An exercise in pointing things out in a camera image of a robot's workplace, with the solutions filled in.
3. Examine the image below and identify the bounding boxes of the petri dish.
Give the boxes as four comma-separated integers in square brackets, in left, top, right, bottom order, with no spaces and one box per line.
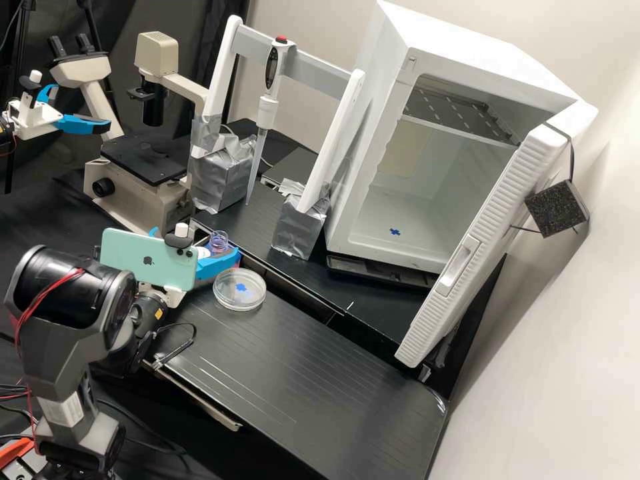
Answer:
[212,267,268,313]

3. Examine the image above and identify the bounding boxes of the incubator door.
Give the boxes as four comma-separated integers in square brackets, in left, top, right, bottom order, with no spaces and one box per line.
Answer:
[393,99,601,370]

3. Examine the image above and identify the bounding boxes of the white incubator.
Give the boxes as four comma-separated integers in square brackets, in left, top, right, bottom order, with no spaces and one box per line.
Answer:
[322,0,585,277]

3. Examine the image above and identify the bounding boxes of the small bottle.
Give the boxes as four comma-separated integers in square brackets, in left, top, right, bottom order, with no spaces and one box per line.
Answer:
[209,229,233,255]

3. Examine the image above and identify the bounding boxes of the black platform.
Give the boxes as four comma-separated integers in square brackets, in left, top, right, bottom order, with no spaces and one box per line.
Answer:
[141,285,449,480]
[219,118,322,187]
[192,183,442,352]

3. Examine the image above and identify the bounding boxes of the pipette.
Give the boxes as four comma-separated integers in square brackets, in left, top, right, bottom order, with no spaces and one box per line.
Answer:
[244,35,297,207]

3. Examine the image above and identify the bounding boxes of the cream microscope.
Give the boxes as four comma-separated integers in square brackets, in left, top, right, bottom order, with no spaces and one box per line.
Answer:
[47,31,216,237]

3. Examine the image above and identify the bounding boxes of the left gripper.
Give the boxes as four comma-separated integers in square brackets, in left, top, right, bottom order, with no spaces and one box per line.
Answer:
[7,83,113,141]

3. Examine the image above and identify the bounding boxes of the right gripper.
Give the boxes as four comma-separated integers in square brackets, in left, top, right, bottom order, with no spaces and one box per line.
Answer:
[137,227,243,309]

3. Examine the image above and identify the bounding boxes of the black cable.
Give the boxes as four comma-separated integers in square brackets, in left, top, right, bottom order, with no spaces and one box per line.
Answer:
[151,321,197,365]

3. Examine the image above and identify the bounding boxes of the white pipette stand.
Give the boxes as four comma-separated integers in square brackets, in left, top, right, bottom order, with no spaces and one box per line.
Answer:
[187,14,369,261]

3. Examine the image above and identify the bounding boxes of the right wrist camera phone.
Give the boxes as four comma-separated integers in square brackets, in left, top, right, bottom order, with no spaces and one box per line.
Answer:
[99,222,201,293]

